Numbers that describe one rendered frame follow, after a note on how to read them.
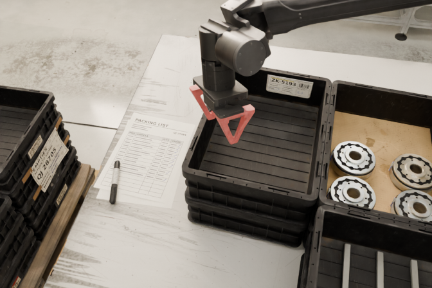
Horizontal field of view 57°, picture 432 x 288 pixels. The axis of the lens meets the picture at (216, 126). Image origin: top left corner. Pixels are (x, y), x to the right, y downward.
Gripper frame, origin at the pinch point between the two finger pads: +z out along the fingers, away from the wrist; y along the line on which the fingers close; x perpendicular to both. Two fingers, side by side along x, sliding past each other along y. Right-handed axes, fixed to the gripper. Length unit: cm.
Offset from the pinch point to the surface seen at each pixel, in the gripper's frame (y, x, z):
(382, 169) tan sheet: 3.5, 41.4, 24.2
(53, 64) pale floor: -205, -25, 58
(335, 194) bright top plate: 6.2, 24.5, 22.9
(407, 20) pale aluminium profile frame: -127, 195, 50
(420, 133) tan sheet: -1, 59, 22
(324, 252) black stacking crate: 14.4, 15.6, 28.9
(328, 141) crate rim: -1.1, 27.3, 13.5
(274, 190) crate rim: 4.7, 9.0, 16.2
